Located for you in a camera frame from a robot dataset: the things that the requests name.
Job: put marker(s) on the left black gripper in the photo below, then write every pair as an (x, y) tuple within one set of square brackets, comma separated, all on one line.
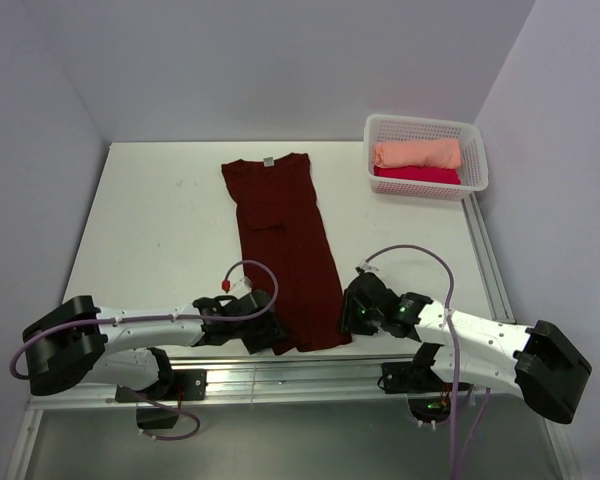
[(268, 331)]

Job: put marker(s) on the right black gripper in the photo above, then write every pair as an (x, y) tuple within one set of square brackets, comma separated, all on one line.
[(349, 320)]

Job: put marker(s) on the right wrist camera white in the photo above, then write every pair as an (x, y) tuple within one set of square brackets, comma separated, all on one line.
[(365, 267)]

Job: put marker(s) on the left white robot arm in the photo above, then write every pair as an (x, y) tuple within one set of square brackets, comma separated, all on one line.
[(79, 342)]

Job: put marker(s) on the rolled peach t-shirt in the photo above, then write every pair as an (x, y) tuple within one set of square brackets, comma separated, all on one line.
[(442, 153)]

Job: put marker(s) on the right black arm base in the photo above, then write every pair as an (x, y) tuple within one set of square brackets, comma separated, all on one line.
[(429, 397)]

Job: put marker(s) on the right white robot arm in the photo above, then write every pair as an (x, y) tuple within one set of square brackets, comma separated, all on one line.
[(538, 364)]

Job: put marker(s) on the rolled pink t-shirt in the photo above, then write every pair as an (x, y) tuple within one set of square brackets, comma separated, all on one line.
[(421, 174)]

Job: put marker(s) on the dark red t-shirt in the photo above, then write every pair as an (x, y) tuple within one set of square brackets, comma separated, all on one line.
[(280, 226)]

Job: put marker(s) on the aluminium rail frame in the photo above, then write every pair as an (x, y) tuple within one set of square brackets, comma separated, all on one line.
[(268, 380)]

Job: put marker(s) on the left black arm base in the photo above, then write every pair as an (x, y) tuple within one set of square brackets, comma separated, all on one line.
[(159, 409)]

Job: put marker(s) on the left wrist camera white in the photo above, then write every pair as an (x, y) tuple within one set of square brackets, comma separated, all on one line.
[(238, 287)]

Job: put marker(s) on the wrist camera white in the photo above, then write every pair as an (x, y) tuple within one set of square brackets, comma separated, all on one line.
[(238, 287), (365, 267)]

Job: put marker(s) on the white plastic basket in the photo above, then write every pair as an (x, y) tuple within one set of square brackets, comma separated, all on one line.
[(473, 172)]

